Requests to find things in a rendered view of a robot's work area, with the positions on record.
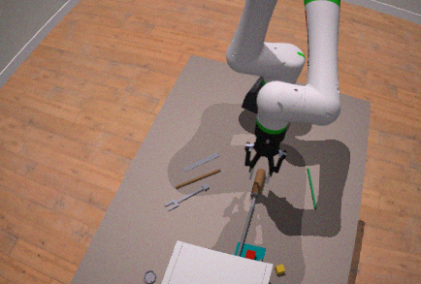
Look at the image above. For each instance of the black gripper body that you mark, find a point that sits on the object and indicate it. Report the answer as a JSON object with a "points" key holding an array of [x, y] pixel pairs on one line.
{"points": [[274, 149]]}

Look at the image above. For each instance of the teal flat square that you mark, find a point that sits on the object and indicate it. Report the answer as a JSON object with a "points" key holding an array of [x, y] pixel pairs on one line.
{"points": [[260, 251]]}

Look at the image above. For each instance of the small yellow block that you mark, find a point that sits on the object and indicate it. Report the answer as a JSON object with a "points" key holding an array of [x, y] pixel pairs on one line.
{"points": [[279, 269]]}

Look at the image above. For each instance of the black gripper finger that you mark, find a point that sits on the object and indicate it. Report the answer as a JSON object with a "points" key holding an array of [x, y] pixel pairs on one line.
{"points": [[248, 148], [272, 168]]}

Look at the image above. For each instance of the tool with orange wooden handle and grey metal rod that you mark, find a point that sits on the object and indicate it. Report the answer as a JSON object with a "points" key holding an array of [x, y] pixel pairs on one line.
{"points": [[255, 194]]}

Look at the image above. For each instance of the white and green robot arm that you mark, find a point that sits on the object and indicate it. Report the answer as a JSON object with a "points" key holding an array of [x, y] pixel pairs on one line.
{"points": [[280, 100]]}

